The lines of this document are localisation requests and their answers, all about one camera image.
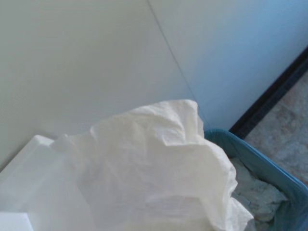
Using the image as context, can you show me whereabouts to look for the black baseboard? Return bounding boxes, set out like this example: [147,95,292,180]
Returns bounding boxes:
[228,45,308,141]

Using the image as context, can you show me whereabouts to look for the blue trash bin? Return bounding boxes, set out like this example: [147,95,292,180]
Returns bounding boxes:
[204,128,308,231]

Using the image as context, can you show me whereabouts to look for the crumpled paper waste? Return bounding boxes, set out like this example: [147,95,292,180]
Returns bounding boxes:
[228,157,289,222]

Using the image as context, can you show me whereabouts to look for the white tissue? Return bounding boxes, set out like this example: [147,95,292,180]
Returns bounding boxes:
[51,99,255,231]

